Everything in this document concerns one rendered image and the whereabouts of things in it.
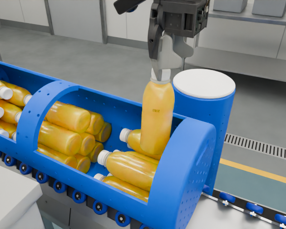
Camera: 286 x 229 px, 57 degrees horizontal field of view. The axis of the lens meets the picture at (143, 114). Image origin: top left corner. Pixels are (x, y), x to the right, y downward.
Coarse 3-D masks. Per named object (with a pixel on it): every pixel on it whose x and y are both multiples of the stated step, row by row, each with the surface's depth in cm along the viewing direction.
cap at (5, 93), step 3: (0, 90) 87; (3, 90) 86; (6, 90) 87; (9, 90) 88; (0, 93) 87; (3, 93) 86; (6, 93) 88; (9, 93) 88; (12, 93) 89; (0, 96) 88; (3, 96) 87; (6, 96) 88; (9, 96) 89; (6, 99) 88
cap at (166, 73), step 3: (165, 69) 54; (168, 69) 54; (153, 72) 53; (162, 72) 52; (165, 72) 52; (168, 72) 52; (153, 75) 53; (162, 75) 52; (165, 75) 52; (168, 75) 53; (153, 78) 53; (156, 78) 53; (162, 78) 52; (165, 78) 53; (168, 78) 53
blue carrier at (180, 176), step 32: (0, 64) 99; (32, 96) 72; (64, 96) 96; (96, 96) 85; (32, 128) 68; (128, 128) 87; (192, 128) 58; (32, 160) 71; (160, 160) 54; (192, 160) 53; (96, 192) 63; (160, 192) 53; (192, 192) 62; (160, 224) 56
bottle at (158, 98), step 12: (156, 84) 53; (168, 84) 54; (144, 96) 55; (156, 96) 53; (168, 96) 54; (144, 108) 56; (156, 108) 54; (168, 108) 55; (144, 120) 57; (156, 120) 55; (168, 120) 56; (144, 132) 58; (156, 132) 57; (168, 132) 58; (144, 144) 59; (156, 144) 58
